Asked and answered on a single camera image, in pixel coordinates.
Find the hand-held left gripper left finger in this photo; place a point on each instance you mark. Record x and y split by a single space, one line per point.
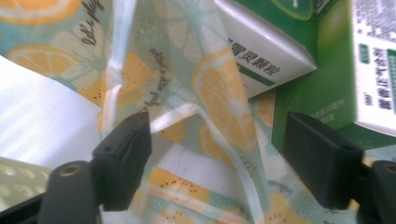
124 161

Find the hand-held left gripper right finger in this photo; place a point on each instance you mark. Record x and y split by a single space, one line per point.
323 161

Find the tall green and white box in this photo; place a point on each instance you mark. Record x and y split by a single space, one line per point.
323 81

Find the pale green plastic basket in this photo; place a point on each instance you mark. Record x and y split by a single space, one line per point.
18 183

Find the orange-print tote bag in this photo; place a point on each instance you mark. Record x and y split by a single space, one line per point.
218 93

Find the green box with round logo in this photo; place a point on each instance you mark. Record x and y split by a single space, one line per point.
267 46

